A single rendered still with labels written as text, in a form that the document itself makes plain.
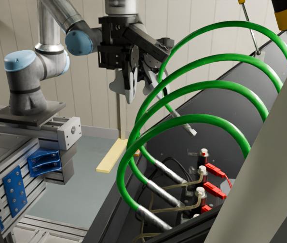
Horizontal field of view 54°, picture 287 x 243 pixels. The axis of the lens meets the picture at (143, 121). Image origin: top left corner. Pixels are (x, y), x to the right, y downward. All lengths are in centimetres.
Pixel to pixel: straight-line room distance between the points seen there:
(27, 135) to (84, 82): 185
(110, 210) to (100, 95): 228
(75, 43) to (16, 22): 243
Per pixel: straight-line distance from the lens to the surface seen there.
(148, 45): 66
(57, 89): 322
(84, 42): 88
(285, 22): 32
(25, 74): 117
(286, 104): 27
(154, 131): 44
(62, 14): 94
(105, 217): 78
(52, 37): 123
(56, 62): 125
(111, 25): 68
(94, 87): 299
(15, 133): 128
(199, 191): 59
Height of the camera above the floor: 148
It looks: 25 degrees down
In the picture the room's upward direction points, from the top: straight up
